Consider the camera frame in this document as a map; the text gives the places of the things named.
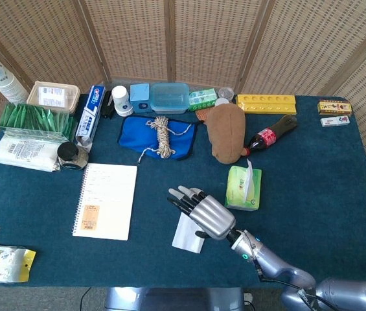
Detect clear box green packets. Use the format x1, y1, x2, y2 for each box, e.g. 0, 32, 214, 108
0, 102, 78, 142

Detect dark blue table carpet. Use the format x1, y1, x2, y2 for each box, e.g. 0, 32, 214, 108
0, 93, 366, 289

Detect glass jar black lid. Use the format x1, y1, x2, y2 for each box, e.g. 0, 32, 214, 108
56, 141, 89, 171

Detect white tissue sheet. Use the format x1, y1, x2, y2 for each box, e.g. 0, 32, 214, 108
172, 212, 205, 254

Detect beige lidded lunch box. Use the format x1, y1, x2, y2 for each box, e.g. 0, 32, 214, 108
26, 80, 80, 115

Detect round silver tin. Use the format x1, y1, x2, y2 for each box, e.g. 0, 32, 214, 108
218, 86, 235, 100

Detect yellow decorated box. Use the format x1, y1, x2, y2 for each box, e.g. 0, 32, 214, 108
317, 99, 354, 117

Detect tall paper cup stack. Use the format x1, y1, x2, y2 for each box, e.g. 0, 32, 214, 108
0, 55, 30, 105

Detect yellow block with holes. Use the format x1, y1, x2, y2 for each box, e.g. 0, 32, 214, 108
236, 93, 297, 115

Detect braided rope bundle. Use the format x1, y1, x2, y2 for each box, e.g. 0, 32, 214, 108
137, 116, 192, 167

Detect floral paper cup stack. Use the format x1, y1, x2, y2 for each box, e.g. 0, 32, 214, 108
111, 85, 134, 117

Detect white mahjong tile box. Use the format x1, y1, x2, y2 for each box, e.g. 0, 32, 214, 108
320, 115, 351, 128

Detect small blue speaker box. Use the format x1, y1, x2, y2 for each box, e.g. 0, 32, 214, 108
130, 83, 154, 114

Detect clear container blue lid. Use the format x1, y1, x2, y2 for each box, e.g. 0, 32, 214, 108
150, 82, 190, 115

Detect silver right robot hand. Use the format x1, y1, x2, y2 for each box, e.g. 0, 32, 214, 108
167, 185, 237, 241

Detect white plastic bag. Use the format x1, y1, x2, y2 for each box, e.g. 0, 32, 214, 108
0, 132, 63, 172

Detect black floor cable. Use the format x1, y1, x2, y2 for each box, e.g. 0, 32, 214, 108
79, 286, 93, 311

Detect cola bottle red label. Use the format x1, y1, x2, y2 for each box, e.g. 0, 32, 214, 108
244, 113, 299, 157

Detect white blue toothpaste box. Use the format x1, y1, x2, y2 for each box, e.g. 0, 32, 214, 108
74, 85, 106, 152

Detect white spiral notebook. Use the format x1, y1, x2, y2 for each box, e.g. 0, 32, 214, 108
72, 163, 138, 242

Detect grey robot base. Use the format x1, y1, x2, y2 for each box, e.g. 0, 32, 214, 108
104, 286, 246, 311

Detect blue cloth pouch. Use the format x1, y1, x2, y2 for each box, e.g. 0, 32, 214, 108
117, 115, 199, 161

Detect orange woven coaster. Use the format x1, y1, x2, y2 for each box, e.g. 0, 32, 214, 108
195, 108, 216, 124

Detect woven folding screen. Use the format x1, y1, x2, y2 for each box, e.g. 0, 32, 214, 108
0, 0, 366, 234

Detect brown plush toy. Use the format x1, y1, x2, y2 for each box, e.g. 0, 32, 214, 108
203, 104, 251, 164

